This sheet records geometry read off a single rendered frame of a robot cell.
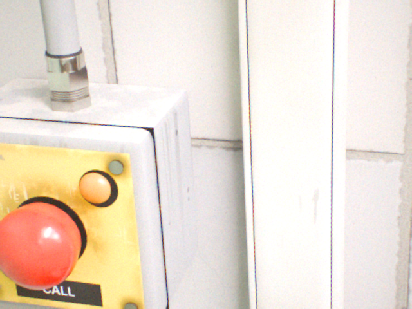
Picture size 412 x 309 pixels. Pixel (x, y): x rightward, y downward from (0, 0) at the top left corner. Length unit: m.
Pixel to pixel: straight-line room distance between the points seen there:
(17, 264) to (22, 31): 0.13
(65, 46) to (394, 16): 0.15
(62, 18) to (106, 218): 0.09
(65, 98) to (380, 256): 0.18
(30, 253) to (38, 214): 0.02
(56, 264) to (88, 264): 0.03
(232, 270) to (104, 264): 0.09
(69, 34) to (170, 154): 0.07
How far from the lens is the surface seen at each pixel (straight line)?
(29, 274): 0.40
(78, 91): 0.41
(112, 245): 0.41
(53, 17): 0.40
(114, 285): 0.42
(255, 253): 0.45
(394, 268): 0.46
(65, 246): 0.39
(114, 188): 0.39
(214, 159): 0.45
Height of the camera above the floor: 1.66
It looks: 25 degrees down
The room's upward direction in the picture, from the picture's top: 3 degrees counter-clockwise
